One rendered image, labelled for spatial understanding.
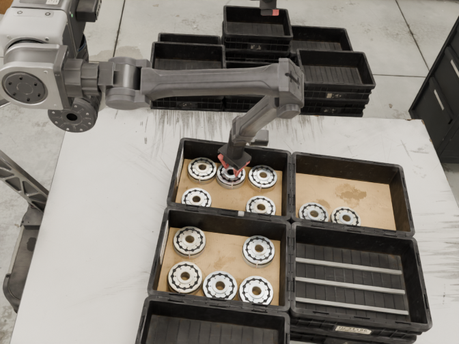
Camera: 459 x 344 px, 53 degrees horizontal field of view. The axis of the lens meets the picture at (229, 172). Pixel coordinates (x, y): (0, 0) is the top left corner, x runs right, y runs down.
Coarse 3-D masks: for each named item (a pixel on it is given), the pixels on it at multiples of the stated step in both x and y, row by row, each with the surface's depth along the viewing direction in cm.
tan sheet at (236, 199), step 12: (180, 180) 164; (216, 180) 165; (180, 192) 161; (216, 192) 162; (228, 192) 162; (240, 192) 163; (252, 192) 163; (264, 192) 164; (276, 192) 164; (216, 204) 159; (228, 204) 159; (240, 204) 160; (276, 204) 161
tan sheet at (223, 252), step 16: (208, 240) 150; (224, 240) 150; (240, 240) 151; (272, 240) 152; (176, 256) 145; (208, 256) 146; (224, 256) 147; (240, 256) 147; (208, 272) 143; (240, 272) 143; (256, 272) 144; (272, 272) 144; (160, 288) 138; (272, 304) 138
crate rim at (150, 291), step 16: (176, 208) 144; (288, 224) 144; (160, 240) 137; (288, 240) 141; (288, 256) 137; (288, 272) 134; (288, 288) 131; (240, 304) 126; (256, 304) 127; (288, 304) 128
